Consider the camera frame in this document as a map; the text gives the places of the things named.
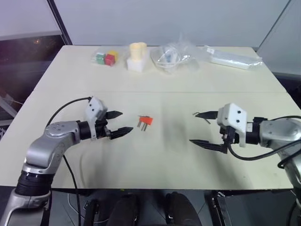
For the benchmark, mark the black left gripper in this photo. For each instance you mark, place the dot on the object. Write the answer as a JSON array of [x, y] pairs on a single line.
[[101, 130]]

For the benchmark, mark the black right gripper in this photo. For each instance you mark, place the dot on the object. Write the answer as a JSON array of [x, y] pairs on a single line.
[[231, 136]]

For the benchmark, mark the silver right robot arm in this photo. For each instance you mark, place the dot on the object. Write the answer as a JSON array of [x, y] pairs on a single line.
[[277, 131]]

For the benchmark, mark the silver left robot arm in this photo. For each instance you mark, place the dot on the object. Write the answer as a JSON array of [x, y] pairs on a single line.
[[44, 146]]

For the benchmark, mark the red block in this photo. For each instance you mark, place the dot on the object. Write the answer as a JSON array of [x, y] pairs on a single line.
[[147, 120]]

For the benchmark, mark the cream cylinder on white block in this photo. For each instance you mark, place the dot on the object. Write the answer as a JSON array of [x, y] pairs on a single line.
[[137, 64]]

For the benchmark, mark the red cube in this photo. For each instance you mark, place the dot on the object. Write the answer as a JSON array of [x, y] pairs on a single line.
[[109, 59]]

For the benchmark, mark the clear bag of cubes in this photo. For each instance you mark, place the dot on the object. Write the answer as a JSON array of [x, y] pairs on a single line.
[[103, 58]]

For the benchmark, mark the green cube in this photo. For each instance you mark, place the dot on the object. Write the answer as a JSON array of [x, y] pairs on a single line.
[[100, 58]]

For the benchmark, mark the yellow cube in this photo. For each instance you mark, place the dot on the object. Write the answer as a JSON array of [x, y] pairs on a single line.
[[113, 53]]

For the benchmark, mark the cream plastic cup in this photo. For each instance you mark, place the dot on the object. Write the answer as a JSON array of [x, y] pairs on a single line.
[[138, 50]]

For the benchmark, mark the white flat wrapped package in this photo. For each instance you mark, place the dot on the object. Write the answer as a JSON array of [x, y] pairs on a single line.
[[235, 57]]

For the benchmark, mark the crumpled clear plastic bag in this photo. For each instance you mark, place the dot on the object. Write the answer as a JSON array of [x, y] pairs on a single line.
[[174, 56]]

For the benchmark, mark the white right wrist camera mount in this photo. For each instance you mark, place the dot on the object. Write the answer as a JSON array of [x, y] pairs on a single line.
[[232, 116]]

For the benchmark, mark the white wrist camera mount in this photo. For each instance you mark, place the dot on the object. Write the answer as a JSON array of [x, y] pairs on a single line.
[[232, 116], [94, 107]]

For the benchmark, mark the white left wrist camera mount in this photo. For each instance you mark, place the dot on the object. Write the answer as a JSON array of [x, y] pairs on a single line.
[[94, 107]]

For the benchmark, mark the black table frame bracket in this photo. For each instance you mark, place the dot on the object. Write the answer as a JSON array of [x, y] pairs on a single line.
[[90, 212], [218, 207]]

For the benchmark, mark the black window frame post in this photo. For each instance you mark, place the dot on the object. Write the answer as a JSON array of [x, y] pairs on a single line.
[[62, 23]]

